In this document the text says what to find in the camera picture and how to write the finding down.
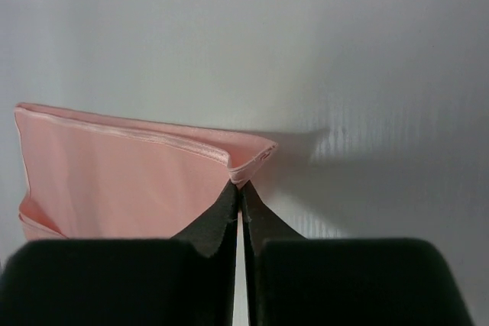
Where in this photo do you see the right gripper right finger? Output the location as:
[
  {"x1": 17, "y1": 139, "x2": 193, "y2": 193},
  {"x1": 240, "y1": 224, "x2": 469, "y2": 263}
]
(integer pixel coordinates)
[{"x1": 241, "y1": 184, "x2": 472, "y2": 325}]

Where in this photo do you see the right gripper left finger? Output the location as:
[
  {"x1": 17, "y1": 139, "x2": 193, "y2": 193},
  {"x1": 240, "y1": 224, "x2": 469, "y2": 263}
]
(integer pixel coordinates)
[{"x1": 1, "y1": 184, "x2": 239, "y2": 325}]

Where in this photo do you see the pink cloth napkin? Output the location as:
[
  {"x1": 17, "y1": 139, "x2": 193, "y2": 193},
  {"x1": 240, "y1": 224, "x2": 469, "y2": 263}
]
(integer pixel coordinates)
[{"x1": 15, "y1": 103, "x2": 277, "y2": 240}]

